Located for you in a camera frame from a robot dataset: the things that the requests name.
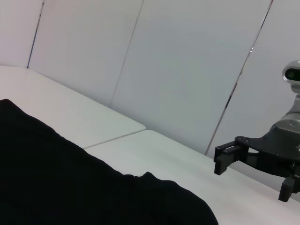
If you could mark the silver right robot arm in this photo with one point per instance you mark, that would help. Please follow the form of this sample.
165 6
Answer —
289 123

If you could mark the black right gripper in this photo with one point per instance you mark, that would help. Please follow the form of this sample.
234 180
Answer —
274 152

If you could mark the black shirt with FREE print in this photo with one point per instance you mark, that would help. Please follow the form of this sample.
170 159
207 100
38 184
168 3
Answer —
70 187

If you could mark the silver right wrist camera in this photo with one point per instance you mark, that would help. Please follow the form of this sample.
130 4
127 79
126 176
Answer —
291 73

